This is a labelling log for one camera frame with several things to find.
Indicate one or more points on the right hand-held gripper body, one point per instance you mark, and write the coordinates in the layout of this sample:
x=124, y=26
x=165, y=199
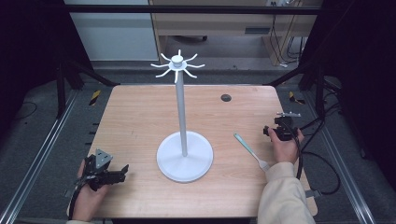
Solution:
x=285, y=127

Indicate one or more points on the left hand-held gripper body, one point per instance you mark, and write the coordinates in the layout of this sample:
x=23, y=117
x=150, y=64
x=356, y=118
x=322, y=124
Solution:
x=101, y=174

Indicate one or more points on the person's right hand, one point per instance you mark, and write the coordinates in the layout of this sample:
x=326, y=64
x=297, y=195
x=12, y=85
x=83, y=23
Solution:
x=285, y=151

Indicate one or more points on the person's left hand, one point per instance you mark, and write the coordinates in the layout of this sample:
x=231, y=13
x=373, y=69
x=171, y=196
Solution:
x=88, y=202

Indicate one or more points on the black yellow striped marker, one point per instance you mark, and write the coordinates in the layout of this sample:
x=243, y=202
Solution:
x=294, y=98
x=95, y=97

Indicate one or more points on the dark table grommet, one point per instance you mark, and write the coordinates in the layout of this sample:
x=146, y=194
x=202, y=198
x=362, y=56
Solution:
x=226, y=98

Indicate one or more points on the black metal stand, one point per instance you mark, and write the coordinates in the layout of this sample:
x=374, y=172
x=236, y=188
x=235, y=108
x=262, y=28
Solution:
x=311, y=81
x=67, y=81

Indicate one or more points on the white hook stand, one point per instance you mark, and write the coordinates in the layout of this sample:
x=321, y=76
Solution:
x=184, y=157

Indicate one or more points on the grey table clip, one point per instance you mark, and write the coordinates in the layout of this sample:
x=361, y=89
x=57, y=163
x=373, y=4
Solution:
x=313, y=193

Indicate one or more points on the dark curtain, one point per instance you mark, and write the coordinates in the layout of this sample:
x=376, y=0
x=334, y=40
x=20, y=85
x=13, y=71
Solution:
x=361, y=77
x=31, y=56

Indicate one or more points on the wooden desk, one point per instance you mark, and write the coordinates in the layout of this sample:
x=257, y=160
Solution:
x=218, y=21

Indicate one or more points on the white cabinet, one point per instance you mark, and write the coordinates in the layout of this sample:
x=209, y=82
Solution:
x=115, y=37

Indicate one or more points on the aluminium floor rail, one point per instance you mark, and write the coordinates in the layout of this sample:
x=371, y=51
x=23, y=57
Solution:
x=37, y=155
x=342, y=168

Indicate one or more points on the black frame crossbar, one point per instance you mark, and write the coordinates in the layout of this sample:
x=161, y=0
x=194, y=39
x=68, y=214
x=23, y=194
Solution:
x=186, y=9

